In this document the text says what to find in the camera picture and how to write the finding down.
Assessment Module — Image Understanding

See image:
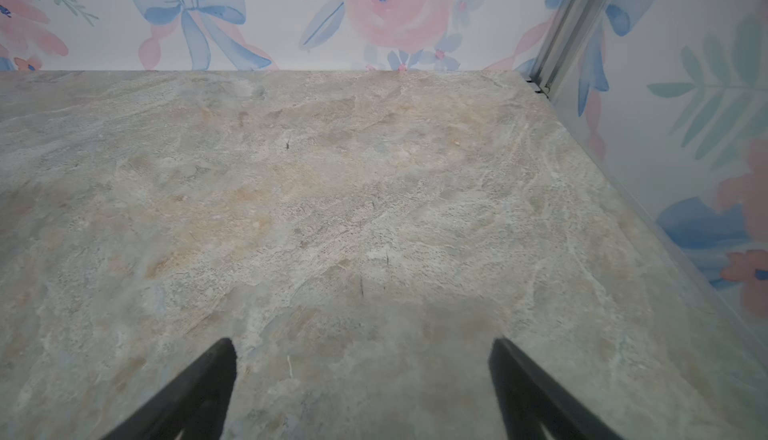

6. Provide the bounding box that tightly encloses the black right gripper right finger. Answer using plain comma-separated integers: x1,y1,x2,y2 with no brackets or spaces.
488,337,621,440

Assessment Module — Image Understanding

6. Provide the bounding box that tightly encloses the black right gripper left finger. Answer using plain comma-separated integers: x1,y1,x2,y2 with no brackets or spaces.
105,338,237,439

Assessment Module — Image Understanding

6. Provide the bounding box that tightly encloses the aluminium corner frame post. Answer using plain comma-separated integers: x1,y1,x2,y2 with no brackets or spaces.
528,0,608,100

